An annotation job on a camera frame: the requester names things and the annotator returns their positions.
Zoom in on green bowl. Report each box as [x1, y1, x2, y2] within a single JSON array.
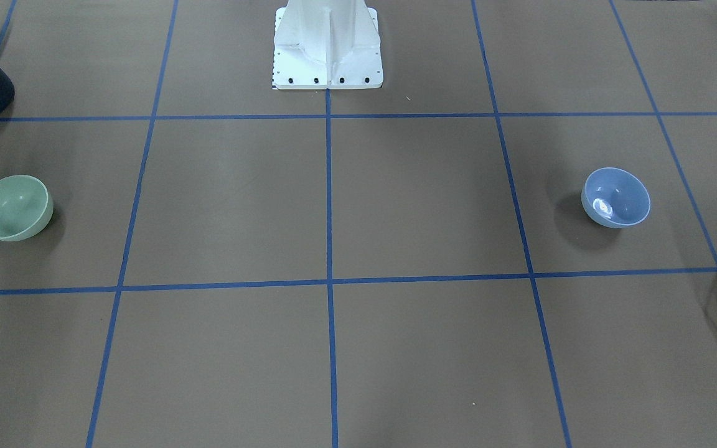
[[0, 175, 54, 242]]

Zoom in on blue bowl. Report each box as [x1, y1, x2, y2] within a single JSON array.
[[581, 167, 652, 229]]

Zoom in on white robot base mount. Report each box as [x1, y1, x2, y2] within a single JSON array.
[[271, 1, 384, 90]]

